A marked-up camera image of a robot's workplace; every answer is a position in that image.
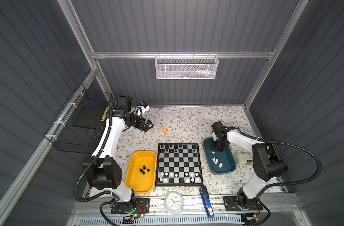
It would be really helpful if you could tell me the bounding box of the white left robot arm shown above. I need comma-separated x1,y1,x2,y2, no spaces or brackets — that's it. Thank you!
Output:
74,95,154,203

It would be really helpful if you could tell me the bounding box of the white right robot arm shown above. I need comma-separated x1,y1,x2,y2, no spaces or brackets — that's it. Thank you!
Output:
210,121,288,201

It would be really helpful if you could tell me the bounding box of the teal tray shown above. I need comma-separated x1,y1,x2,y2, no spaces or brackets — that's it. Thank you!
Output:
203,137,237,175

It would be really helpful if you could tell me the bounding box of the black and white chessboard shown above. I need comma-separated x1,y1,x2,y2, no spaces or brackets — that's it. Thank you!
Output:
155,143,204,187

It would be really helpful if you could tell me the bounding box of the yellow tray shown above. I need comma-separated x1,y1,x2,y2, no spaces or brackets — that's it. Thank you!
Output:
125,151,157,194

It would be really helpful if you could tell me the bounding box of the blue stapler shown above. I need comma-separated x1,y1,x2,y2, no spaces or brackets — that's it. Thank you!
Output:
199,185,214,218

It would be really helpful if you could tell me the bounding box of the pale green clock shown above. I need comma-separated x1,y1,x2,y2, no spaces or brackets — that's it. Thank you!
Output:
164,191,184,215

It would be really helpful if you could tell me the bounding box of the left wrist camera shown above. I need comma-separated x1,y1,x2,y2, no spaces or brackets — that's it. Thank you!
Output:
135,101,150,118

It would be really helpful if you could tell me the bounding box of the black corrugated left cable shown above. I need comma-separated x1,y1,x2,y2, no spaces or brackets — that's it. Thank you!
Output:
74,95,140,203

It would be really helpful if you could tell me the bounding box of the black corrugated cable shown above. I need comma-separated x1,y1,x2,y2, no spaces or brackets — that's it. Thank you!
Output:
236,129,322,188
74,95,140,203

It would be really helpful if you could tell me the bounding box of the black corrugated right cable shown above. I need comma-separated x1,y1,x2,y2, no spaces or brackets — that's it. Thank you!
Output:
236,129,322,188

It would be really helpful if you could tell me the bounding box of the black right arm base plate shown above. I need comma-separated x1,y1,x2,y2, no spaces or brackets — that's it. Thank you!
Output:
223,195,263,211

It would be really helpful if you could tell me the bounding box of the white wire basket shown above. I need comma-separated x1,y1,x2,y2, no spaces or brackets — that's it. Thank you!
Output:
154,54,219,80

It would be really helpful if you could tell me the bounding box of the black wire basket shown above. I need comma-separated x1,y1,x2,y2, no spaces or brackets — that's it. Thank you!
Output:
45,85,112,155

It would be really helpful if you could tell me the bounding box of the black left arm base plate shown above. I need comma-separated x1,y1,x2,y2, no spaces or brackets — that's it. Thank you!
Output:
110,198,150,214

